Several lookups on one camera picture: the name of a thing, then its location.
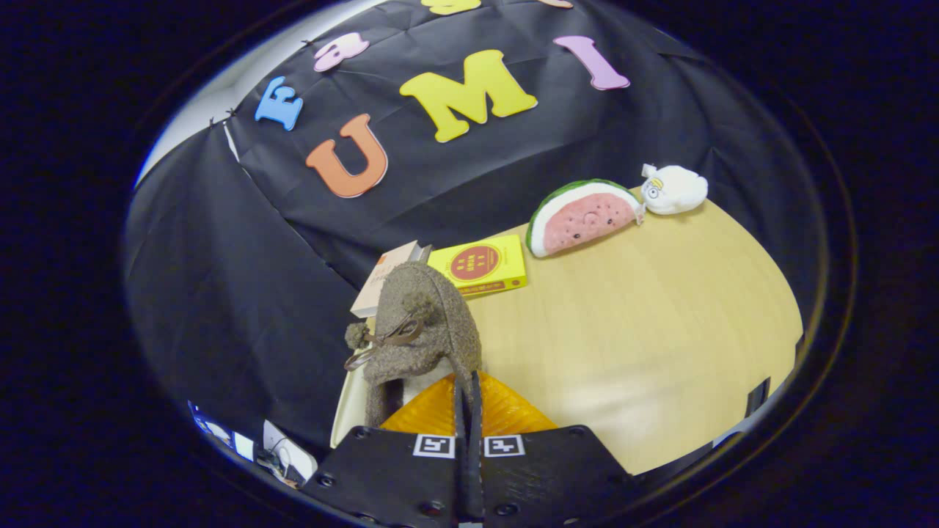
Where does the beige cover book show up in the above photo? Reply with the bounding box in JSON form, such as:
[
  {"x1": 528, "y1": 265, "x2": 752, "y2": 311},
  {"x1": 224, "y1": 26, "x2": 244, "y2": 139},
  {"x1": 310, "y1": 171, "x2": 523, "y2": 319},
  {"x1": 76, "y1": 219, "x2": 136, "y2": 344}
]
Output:
[{"x1": 350, "y1": 241, "x2": 434, "y2": 318}]

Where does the watermelon slice plush toy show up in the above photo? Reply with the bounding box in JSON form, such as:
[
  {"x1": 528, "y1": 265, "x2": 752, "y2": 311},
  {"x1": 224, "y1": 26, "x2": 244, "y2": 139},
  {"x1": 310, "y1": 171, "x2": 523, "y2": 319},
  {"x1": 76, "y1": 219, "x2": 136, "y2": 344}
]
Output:
[{"x1": 525, "y1": 178, "x2": 646, "y2": 259}]

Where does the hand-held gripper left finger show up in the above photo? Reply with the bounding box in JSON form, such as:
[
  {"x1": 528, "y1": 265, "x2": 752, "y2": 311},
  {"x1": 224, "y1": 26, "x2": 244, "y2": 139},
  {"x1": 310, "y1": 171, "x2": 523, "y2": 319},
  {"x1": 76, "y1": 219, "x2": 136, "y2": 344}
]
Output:
[{"x1": 302, "y1": 375, "x2": 471, "y2": 528}]

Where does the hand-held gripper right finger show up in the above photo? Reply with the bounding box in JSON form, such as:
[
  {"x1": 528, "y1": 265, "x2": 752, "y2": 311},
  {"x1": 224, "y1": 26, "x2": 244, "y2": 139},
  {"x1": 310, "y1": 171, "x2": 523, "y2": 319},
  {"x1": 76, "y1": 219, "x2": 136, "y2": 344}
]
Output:
[{"x1": 469, "y1": 370, "x2": 636, "y2": 528}]

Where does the white plush toy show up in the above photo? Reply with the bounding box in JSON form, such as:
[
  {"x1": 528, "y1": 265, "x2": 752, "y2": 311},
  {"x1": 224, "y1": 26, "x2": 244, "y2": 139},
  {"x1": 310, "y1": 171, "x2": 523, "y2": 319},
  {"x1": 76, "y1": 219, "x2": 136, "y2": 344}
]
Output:
[{"x1": 640, "y1": 164, "x2": 709, "y2": 216}]

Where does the yellow book with red circle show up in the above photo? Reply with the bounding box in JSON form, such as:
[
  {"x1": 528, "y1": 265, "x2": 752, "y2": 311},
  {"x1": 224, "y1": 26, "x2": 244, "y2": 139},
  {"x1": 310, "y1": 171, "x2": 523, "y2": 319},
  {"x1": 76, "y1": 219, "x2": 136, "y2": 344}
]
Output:
[{"x1": 427, "y1": 234, "x2": 528, "y2": 297}]

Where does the computer screen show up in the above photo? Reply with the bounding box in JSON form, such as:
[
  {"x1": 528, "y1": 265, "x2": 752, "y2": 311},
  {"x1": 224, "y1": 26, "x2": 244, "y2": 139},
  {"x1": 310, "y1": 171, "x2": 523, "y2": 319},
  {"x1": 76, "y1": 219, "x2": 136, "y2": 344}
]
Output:
[{"x1": 189, "y1": 401, "x2": 255, "y2": 461}]

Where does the cream plastic storage box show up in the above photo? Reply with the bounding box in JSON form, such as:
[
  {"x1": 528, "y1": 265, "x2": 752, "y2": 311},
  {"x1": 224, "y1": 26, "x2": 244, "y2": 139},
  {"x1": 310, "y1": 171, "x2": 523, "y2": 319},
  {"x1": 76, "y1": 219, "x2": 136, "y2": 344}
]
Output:
[{"x1": 330, "y1": 363, "x2": 450, "y2": 450}]

